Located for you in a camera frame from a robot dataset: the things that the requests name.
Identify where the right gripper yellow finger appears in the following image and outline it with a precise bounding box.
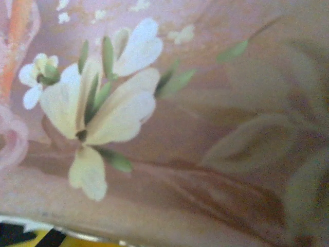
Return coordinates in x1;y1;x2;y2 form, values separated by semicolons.
0;221;124;247

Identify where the pink illustrated tin box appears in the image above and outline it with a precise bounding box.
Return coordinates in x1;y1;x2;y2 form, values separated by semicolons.
0;0;329;247

